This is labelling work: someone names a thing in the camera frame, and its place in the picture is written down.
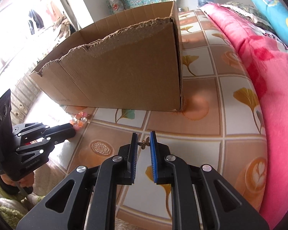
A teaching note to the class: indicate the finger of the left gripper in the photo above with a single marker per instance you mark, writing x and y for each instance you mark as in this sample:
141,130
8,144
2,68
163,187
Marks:
30,152
64,131

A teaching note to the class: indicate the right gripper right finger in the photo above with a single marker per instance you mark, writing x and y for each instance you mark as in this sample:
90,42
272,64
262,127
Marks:
201,197

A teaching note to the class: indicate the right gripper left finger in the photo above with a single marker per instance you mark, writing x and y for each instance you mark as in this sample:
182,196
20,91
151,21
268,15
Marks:
86,198

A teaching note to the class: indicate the gold butterfly pendant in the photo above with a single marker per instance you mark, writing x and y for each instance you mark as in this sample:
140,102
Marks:
144,143

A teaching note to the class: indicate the left hand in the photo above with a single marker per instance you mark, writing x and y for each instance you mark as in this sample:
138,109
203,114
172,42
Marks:
13,187

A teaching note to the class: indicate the green sleeve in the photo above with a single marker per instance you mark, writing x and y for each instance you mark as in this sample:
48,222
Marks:
14,207

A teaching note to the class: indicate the brown cardboard box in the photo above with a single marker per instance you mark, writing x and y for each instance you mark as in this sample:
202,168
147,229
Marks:
129,60

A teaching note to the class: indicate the pink blanket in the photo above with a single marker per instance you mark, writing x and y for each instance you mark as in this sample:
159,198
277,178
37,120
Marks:
266,61

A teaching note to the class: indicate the blue cartoon pillow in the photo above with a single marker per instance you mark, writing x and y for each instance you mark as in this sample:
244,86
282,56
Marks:
276,14

